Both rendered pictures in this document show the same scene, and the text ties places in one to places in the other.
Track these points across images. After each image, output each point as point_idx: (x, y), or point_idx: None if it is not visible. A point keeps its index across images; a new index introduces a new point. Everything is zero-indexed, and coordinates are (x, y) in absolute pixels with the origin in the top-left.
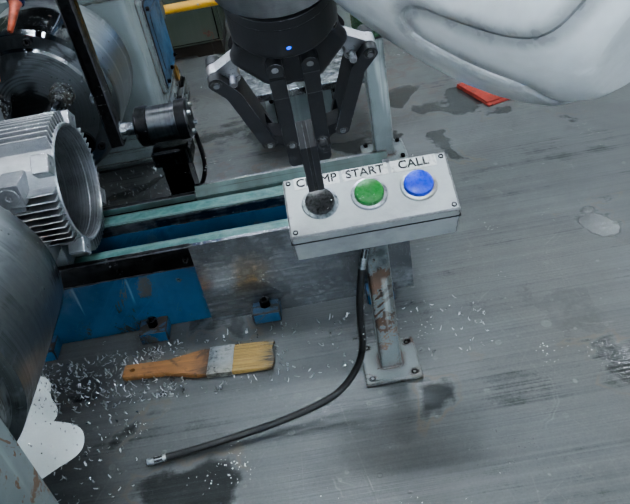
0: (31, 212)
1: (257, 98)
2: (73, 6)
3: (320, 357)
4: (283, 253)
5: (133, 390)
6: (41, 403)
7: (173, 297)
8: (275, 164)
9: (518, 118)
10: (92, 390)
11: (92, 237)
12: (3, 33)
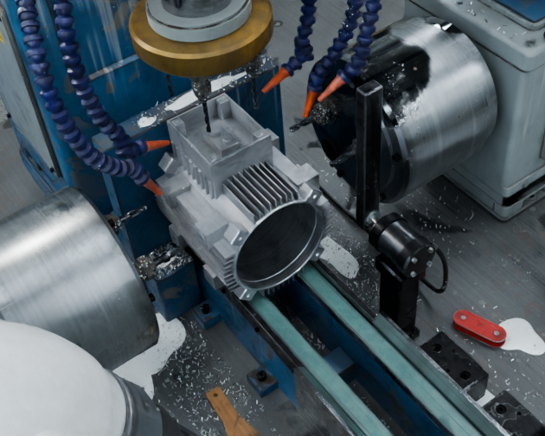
0: (211, 254)
1: (185, 432)
2: (366, 122)
3: None
4: None
5: (201, 409)
6: (161, 353)
7: (283, 377)
8: None
9: None
10: (188, 379)
11: (263, 288)
12: None
